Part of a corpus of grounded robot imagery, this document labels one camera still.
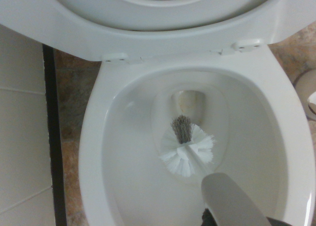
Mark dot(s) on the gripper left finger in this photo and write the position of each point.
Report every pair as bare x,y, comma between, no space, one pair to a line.
208,218

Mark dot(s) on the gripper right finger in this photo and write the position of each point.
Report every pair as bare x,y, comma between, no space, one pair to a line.
280,222

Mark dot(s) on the white toilet seat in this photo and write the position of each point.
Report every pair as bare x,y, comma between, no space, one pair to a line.
74,25

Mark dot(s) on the white toilet brush grey grip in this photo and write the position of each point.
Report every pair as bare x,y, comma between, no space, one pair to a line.
187,161

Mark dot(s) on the white ceramic toilet bowl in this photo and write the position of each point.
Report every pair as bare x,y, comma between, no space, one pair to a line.
247,137

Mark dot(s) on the white toilet brush holder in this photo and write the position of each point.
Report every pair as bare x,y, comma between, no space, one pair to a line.
308,87

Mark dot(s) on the black baseboard beside toilet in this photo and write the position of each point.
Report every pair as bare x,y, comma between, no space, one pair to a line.
53,137

